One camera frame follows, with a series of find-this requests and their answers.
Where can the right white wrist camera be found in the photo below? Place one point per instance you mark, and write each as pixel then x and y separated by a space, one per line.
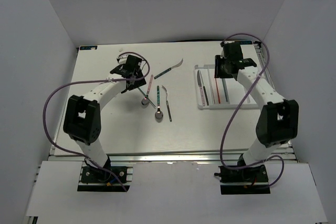
pixel 226 42

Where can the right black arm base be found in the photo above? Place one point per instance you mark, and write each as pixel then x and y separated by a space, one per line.
pixel 247 181

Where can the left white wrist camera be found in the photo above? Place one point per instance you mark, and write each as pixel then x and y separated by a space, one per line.
pixel 122 59

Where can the pink handled knife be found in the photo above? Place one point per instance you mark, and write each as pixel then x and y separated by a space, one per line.
pixel 200 87

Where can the green handled spoon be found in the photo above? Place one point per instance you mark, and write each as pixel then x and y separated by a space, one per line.
pixel 158 114

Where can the left blue corner label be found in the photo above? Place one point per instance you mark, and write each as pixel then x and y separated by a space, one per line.
pixel 88 47

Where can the floral handled knife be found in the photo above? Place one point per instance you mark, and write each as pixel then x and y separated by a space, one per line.
pixel 205 95

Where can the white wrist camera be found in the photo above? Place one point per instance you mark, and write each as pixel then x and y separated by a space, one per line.
pixel 226 42
pixel 122 59

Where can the pink handled spoon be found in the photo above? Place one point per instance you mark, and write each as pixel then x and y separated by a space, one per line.
pixel 149 85

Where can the white divided utensil tray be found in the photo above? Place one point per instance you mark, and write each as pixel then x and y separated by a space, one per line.
pixel 216 94

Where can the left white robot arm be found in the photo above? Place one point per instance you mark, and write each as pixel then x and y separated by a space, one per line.
pixel 82 120

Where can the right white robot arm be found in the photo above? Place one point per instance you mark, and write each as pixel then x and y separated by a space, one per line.
pixel 278 120

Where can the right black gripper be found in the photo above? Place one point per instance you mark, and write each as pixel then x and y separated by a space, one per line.
pixel 218 60

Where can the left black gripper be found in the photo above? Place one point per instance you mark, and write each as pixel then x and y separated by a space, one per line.
pixel 138 84

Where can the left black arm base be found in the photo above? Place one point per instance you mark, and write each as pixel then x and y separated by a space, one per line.
pixel 96 180

